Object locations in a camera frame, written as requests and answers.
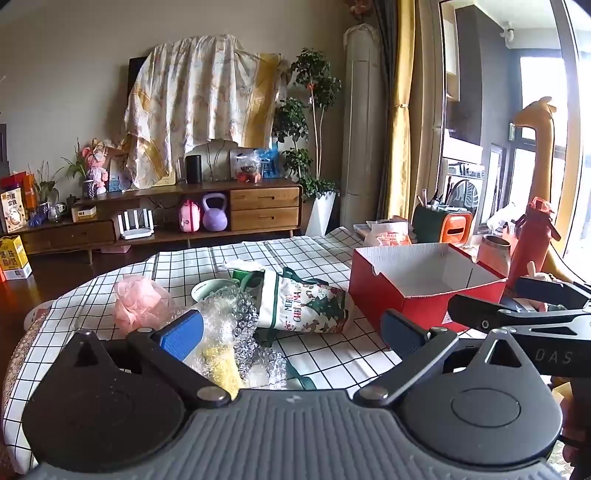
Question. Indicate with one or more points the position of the giraffe plush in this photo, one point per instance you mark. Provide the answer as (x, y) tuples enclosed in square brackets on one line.
[(542, 152)]

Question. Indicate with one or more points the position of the white standing air conditioner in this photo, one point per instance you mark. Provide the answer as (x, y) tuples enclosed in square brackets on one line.
[(364, 115)]

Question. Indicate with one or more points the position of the white plastic bag orange print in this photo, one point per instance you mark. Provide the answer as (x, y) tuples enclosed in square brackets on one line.
[(385, 235)]

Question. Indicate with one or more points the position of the white wall camera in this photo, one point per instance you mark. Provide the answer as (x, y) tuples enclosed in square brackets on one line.
[(508, 33)]

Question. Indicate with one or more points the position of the blue plastic bag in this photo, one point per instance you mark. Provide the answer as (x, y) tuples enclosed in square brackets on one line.
[(270, 164)]

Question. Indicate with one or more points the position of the yellow curtain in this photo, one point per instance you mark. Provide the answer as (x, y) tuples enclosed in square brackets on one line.
[(399, 138)]

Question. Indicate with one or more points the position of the printed festive tote bag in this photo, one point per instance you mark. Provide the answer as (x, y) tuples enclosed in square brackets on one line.
[(309, 304)]

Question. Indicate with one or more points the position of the purple kettlebell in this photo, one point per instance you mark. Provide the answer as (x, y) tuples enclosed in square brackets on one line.
[(214, 219)]

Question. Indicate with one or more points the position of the thin leafy potted plant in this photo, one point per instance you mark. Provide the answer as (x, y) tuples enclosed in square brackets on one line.
[(48, 191)]

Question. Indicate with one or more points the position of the pink steel tumbler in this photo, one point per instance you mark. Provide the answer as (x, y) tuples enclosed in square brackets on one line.
[(491, 254)]

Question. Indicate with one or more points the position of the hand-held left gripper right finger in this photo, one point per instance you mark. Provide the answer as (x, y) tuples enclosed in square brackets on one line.
[(401, 334)]

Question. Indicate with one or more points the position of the pink toy bag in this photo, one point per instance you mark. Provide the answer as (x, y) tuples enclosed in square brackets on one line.
[(190, 219)]

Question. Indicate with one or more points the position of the white square planter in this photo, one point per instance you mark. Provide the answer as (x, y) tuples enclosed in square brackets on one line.
[(319, 217)]

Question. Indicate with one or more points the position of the red water bottle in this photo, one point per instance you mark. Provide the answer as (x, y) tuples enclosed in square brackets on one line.
[(526, 249)]

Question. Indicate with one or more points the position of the person's right hand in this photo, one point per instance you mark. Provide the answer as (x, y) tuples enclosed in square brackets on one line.
[(577, 429)]

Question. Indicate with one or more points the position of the white router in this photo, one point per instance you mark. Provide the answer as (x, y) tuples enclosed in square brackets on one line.
[(136, 228)]

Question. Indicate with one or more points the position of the beige curtain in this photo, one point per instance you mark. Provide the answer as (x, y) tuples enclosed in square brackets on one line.
[(427, 138)]

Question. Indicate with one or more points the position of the green pen holder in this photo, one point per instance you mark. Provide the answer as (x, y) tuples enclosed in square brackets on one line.
[(427, 226)]

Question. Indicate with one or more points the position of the floral draped sheet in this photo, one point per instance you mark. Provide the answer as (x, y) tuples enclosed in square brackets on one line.
[(198, 101)]

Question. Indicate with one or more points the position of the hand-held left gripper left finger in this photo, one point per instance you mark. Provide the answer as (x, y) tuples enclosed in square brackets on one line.
[(178, 334)]

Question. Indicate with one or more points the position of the blue picture card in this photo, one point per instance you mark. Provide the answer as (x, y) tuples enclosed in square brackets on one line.
[(119, 175)]

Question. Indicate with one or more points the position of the washing machine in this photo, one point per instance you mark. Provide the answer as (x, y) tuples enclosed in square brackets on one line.
[(464, 189)]

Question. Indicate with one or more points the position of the white rounded ornament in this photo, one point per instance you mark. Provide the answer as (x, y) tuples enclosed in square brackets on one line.
[(214, 159)]

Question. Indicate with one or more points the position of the wooden media cabinet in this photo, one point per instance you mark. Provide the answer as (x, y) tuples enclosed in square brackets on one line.
[(263, 198)]

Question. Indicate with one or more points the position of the black cylinder speaker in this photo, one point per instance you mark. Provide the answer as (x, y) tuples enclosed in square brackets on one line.
[(194, 170)]

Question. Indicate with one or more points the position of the white black checked tablecloth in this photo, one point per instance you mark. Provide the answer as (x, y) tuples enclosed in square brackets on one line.
[(323, 267)]

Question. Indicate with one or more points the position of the pink doll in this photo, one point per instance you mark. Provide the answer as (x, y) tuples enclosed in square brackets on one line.
[(97, 168)]

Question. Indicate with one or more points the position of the clear snack bag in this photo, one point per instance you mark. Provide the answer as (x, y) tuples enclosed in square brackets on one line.
[(247, 166)]

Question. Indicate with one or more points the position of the flat pink box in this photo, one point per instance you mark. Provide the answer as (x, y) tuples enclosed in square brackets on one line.
[(115, 249)]

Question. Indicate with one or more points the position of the red cardboard box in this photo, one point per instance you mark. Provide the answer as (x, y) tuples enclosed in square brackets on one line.
[(397, 295)]

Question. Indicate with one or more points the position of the small plant in glass vase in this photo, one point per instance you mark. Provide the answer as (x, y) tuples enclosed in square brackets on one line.
[(87, 187)]

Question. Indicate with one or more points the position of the orange gift bag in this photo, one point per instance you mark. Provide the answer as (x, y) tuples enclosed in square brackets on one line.
[(25, 189)]

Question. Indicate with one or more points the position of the clear bubble wrap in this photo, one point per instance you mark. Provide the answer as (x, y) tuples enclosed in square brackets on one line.
[(226, 318)]

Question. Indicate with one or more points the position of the pink mesh bath pouf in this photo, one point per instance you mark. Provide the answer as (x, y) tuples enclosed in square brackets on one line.
[(138, 304)]

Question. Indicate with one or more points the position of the brown floral table cover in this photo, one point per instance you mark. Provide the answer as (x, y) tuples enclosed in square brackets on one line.
[(21, 346)]

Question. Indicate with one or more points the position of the small yellow box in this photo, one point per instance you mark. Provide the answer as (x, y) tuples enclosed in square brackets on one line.
[(84, 213)]

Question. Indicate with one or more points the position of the tall leafy potted tree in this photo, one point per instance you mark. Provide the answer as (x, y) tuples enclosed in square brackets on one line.
[(314, 69)]

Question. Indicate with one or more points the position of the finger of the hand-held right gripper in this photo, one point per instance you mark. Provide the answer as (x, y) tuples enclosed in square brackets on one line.
[(475, 314), (554, 291)]

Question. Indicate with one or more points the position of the black television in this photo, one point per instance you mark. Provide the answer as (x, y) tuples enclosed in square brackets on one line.
[(135, 74)]

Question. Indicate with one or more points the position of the printed snack box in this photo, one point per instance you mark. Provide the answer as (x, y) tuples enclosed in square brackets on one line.
[(13, 212)]

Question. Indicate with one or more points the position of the yellow carton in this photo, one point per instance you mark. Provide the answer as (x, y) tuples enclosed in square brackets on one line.
[(14, 258)]

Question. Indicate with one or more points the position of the yellow sponge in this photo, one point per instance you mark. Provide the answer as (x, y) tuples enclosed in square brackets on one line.
[(221, 369)]

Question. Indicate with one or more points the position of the pale green mug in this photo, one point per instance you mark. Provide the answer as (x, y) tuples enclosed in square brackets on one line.
[(207, 288)]

